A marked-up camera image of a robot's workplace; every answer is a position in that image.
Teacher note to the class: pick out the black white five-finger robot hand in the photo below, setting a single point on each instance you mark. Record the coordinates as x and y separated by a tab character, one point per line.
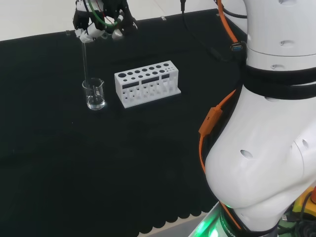
109	10

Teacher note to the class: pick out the white test tube rack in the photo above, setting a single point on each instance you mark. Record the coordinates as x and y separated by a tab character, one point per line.
139	82

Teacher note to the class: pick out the small clear glass beaker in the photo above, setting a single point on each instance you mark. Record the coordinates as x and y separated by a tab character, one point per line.
95	105

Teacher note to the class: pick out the black bench cloth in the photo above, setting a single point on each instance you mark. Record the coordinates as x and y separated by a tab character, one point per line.
74	160

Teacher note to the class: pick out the yellow stop button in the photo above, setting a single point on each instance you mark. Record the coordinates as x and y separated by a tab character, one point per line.
302	200

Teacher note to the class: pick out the pale metal base plate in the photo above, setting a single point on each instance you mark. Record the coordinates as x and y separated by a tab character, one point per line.
187	227

